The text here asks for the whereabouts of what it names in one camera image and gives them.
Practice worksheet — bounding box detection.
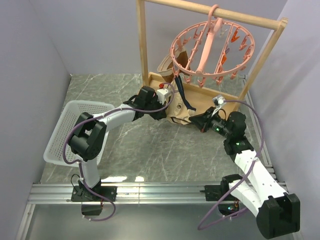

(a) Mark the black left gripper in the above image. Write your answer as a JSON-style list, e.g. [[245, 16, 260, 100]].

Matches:
[[144, 96, 167, 121]]

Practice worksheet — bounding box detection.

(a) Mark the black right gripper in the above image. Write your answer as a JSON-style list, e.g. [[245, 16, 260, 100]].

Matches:
[[189, 106, 232, 140]]

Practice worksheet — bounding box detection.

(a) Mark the beige underwear navy trim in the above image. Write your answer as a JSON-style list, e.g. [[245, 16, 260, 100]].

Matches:
[[165, 75, 197, 125]]

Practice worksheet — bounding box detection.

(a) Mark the pink round clip hanger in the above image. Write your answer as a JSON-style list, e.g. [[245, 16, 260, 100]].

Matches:
[[169, 4, 256, 88]]

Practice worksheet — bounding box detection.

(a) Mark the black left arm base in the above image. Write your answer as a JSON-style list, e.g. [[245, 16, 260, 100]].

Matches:
[[71, 184, 117, 202]]

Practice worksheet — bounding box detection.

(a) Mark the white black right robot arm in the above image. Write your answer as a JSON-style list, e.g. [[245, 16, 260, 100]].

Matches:
[[189, 107, 301, 239]]

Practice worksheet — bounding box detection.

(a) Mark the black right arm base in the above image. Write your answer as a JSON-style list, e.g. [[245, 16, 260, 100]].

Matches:
[[203, 185, 227, 202]]

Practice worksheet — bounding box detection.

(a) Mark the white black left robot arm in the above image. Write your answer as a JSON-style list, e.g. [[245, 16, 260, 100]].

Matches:
[[62, 83, 175, 201]]

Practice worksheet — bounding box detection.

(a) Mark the wooden hanger rack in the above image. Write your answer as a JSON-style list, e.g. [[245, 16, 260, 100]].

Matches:
[[136, 0, 288, 114]]

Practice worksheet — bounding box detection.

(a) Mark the brown underwear on hanger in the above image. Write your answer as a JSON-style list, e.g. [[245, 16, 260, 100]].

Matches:
[[157, 47, 188, 83]]

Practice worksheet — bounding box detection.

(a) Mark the white plastic basket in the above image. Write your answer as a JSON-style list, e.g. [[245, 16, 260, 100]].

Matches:
[[43, 99, 116, 169]]

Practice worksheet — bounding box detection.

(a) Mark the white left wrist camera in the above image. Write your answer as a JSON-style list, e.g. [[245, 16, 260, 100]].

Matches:
[[156, 83, 173, 105]]

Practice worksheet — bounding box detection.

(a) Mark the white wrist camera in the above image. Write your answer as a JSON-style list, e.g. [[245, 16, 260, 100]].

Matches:
[[211, 94, 227, 117], [156, 83, 173, 105]]

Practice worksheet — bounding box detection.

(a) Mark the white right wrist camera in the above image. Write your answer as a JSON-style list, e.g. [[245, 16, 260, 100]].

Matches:
[[211, 94, 227, 117]]

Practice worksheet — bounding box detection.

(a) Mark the aluminium mounting rail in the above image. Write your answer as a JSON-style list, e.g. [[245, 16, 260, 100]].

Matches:
[[27, 182, 220, 205]]

